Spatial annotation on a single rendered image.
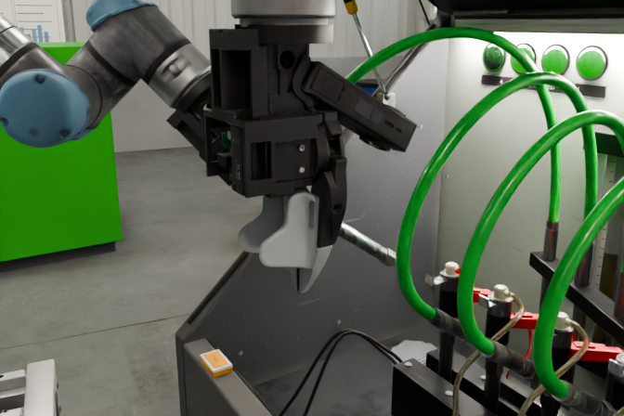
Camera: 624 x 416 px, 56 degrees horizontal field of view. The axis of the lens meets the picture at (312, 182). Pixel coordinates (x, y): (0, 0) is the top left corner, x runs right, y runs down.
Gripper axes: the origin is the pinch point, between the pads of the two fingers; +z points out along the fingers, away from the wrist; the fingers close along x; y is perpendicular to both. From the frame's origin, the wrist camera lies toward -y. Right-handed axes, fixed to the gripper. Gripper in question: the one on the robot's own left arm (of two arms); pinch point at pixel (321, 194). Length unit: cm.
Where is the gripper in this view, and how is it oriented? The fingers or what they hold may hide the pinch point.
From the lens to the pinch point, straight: 74.0
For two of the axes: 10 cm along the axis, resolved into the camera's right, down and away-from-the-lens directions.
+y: -7.1, 7.0, 0.0
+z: 7.0, 7.1, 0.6
